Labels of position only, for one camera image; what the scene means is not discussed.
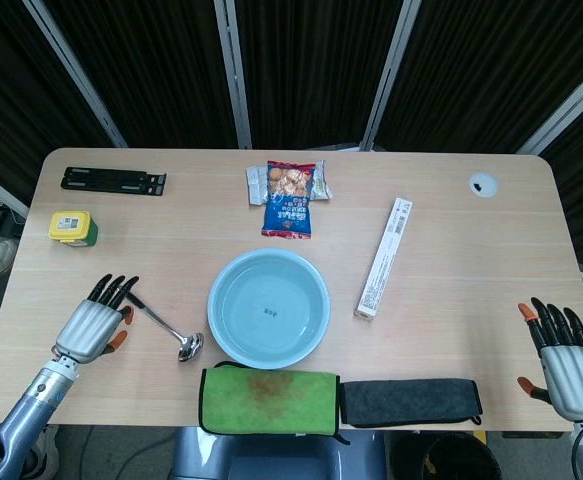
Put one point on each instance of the yellow lidded jar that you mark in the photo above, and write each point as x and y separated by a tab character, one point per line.
71	226

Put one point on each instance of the blue snack bag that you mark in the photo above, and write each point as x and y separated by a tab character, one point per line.
288	205

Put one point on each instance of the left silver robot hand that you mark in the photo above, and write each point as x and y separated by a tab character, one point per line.
82	327

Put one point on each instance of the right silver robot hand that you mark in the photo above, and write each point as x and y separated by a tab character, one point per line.
573	380

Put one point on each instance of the grey robot torso base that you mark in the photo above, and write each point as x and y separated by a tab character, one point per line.
276	457

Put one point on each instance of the green white snack packet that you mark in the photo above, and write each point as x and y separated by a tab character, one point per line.
321	182

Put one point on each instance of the silver foil packet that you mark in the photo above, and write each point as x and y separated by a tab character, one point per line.
256	185

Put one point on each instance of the dark grey microfibre cloth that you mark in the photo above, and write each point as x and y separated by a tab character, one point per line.
411	402

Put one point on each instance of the black folding stand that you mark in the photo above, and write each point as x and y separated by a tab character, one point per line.
113	181

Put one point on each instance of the long white cardboard box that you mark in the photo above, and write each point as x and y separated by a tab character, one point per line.
386	255

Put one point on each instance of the metal ladle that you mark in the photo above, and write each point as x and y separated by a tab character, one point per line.
191	346

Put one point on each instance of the light blue bowl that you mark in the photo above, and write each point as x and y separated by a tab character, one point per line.
268	280

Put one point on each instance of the black trash bin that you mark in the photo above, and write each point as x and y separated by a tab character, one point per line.
463	460

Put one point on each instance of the green microfibre cloth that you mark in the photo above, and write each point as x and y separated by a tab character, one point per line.
266	400

